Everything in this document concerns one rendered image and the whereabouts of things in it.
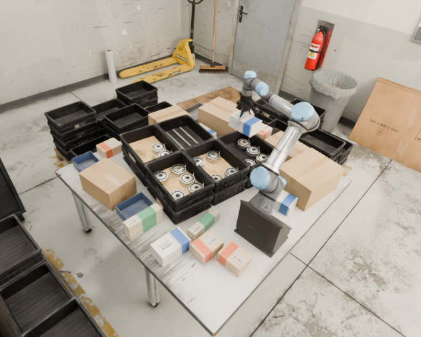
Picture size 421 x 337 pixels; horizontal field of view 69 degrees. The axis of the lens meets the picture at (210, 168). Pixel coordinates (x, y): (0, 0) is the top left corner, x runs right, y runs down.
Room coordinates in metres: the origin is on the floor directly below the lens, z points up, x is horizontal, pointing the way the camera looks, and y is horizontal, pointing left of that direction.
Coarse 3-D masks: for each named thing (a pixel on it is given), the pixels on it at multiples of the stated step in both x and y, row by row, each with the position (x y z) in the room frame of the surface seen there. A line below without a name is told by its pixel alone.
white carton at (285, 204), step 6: (282, 192) 1.52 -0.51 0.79; (282, 198) 1.47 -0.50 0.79; (288, 198) 1.47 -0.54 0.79; (294, 198) 1.48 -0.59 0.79; (276, 204) 1.44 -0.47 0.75; (282, 204) 1.42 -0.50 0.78; (288, 204) 1.42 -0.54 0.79; (294, 204) 1.44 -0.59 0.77; (276, 210) 1.43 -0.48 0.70; (282, 210) 1.41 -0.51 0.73; (288, 210) 1.39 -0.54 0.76
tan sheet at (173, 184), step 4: (168, 168) 1.61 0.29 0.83; (168, 172) 1.58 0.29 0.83; (168, 176) 1.53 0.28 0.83; (172, 176) 1.54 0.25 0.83; (168, 180) 1.50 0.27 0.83; (172, 180) 1.50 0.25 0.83; (176, 180) 1.50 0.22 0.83; (164, 184) 1.45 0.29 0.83; (168, 184) 1.46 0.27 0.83; (172, 184) 1.46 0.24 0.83; (176, 184) 1.46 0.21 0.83; (168, 188) 1.42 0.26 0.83; (172, 188) 1.42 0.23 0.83; (176, 188) 1.43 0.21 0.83; (180, 188) 1.43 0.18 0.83; (184, 188) 1.43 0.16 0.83; (184, 192) 1.40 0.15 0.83
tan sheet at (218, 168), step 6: (198, 156) 1.78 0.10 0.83; (204, 156) 1.78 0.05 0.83; (204, 162) 1.71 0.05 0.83; (210, 162) 1.72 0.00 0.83; (216, 162) 1.73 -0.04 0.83; (222, 162) 1.73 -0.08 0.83; (204, 168) 1.65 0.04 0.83; (210, 168) 1.65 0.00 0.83; (216, 168) 1.66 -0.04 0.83; (222, 168) 1.66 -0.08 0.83; (210, 174) 1.60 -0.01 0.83; (222, 174) 1.61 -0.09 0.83
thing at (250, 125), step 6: (234, 114) 1.91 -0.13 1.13; (246, 114) 1.93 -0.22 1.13; (234, 120) 1.87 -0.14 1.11; (246, 120) 1.85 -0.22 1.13; (252, 120) 1.86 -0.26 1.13; (258, 120) 1.86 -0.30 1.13; (234, 126) 1.87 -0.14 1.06; (240, 126) 1.84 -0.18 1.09; (246, 126) 1.81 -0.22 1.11; (252, 126) 1.78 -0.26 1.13; (258, 126) 1.84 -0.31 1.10; (246, 132) 1.80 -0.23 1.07; (252, 132) 1.79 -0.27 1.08
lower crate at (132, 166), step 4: (124, 152) 1.76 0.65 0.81; (124, 156) 1.79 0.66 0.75; (128, 156) 1.71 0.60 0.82; (128, 160) 1.73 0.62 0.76; (128, 164) 1.74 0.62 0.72; (132, 164) 1.69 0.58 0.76; (132, 168) 1.69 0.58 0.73; (136, 168) 1.61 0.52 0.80; (136, 172) 1.63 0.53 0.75; (140, 172) 1.56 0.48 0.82; (136, 176) 1.63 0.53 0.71; (140, 176) 1.58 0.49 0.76; (144, 176) 1.52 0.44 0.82; (140, 180) 1.59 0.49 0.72; (144, 180) 1.54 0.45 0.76; (144, 184) 1.55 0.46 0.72
